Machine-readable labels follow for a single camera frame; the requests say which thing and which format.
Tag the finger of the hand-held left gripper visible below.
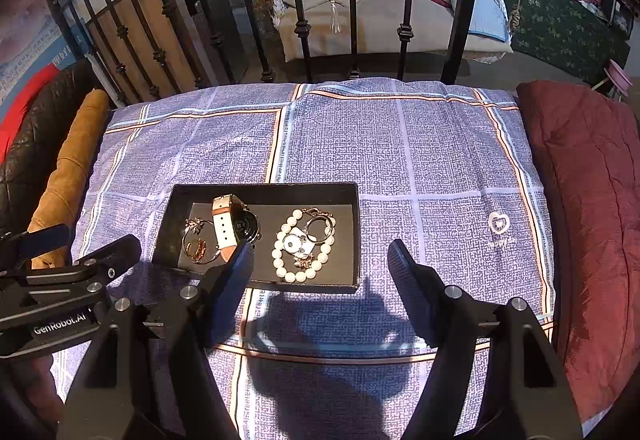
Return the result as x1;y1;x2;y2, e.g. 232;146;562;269
0;224;72;265
0;235;143;303

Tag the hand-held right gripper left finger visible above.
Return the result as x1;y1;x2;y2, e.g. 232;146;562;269
59;240;256;440

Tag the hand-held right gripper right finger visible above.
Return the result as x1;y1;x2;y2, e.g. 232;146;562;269
387;239;583;440

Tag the black jewelry tray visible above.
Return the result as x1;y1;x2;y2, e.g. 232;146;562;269
151;182;362;295

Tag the silver bangle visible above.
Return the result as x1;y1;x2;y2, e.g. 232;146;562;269
181;220;223;267

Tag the white square charm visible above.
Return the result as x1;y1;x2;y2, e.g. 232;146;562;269
281;229;317;257

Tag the mustard cushion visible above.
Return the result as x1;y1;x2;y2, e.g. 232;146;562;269
27;88;111;271

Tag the black quilted leather cushion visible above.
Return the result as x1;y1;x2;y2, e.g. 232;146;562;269
0;60;101;241

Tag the purple plaid blanket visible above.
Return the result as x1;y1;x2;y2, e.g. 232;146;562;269
50;78;558;440

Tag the red cloth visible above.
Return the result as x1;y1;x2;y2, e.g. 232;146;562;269
0;64;63;161

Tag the maroon quilted blanket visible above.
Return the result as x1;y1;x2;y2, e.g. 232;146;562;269
515;80;640;426

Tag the wooden cabinet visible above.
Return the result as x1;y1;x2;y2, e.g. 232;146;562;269
87;0;201;95

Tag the dark tall cabinet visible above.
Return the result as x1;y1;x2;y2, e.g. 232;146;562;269
172;0;251;85

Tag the light blue pillow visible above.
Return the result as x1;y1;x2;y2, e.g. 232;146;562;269
447;0;513;43

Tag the pink stool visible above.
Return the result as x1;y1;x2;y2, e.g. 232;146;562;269
602;58;633;95

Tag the green patterned cloth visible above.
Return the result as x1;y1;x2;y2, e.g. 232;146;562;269
495;0;631;73

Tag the dark framed screen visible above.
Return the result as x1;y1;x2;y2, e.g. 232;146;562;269
600;0;636;38

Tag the pearl bracelet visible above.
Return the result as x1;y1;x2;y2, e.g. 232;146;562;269
271;209;335;284

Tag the white strap wristwatch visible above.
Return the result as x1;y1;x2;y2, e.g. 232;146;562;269
210;194;261;263

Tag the gold chain bracelet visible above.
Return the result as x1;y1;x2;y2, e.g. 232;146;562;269
292;206;337;271

